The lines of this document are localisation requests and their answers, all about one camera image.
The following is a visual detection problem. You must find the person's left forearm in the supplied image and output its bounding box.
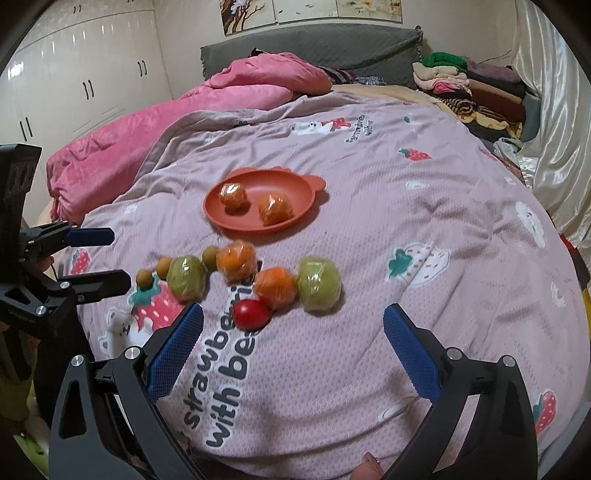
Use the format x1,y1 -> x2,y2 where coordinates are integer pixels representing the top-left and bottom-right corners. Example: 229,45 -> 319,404
0,364 -> 33,423

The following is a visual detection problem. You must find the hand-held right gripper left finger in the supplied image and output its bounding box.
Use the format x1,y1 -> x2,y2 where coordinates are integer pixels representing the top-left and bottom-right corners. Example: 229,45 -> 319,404
48,302 -> 206,480

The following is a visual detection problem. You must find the grey headboard cover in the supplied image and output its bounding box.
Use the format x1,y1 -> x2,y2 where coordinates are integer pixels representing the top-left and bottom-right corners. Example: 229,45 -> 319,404
200,25 -> 424,88

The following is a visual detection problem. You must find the pile of folded clothes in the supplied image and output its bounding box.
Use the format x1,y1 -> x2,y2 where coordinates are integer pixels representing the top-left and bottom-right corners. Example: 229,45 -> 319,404
412,52 -> 529,139

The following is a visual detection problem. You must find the orange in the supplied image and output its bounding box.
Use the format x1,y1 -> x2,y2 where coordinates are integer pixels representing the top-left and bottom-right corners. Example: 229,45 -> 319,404
218,183 -> 250,213
216,241 -> 257,283
253,268 -> 298,311
257,193 -> 294,227

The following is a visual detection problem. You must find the pink duvet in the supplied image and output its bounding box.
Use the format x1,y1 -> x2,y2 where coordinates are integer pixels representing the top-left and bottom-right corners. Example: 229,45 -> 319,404
45,52 -> 333,222

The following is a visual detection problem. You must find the dark patterned cloth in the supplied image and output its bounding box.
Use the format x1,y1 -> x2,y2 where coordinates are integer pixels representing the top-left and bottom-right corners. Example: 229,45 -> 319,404
323,67 -> 385,86

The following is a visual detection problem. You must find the printed purple blanket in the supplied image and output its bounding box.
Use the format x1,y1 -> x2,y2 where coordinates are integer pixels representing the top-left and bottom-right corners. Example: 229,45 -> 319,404
69,90 -> 585,476

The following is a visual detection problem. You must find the white wardrobe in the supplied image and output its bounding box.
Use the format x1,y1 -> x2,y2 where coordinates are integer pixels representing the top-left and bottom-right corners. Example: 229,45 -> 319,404
0,9 -> 174,222

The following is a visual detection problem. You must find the red tomato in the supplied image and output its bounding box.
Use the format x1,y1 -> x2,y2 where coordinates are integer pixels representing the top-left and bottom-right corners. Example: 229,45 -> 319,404
232,299 -> 271,331

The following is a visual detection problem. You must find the green fruit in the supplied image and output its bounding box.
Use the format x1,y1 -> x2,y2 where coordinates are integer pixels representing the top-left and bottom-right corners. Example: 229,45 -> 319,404
297,257 -> 343,312
166,255 -> 207,303

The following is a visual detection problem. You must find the floral wall painting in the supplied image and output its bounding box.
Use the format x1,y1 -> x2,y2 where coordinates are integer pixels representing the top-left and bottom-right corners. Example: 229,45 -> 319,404
272,0 -> 340,25
218,0 -> 277,37
335,0 -> 404,23

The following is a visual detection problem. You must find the grey cloth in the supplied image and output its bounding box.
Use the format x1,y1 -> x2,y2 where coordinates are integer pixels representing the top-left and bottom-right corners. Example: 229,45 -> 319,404
521,99 -> 542,144

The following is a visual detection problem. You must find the beige blanket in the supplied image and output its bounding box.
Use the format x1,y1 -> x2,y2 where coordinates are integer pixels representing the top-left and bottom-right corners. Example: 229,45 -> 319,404
332,83 -> 439,108

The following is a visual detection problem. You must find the orange bear-shaped plate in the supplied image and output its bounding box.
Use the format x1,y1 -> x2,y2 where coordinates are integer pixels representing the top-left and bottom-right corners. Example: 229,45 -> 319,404
204,166 -> 327,233

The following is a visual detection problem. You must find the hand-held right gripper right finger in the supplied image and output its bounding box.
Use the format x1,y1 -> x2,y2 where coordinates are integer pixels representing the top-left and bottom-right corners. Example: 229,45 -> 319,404
382,302 -> 541,480

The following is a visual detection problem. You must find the person's foot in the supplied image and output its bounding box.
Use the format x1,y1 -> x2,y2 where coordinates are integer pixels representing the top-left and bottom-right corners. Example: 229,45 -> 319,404
353,451 -> 386,480

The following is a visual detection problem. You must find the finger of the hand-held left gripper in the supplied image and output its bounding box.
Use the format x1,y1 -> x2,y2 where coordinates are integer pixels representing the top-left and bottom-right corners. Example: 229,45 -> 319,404
46,270 -> 131,304
21,224 -> 115,256

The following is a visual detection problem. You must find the cream satin curtain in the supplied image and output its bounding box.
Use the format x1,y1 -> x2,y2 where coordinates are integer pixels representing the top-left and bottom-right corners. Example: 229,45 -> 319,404
508,0 -> 591,259

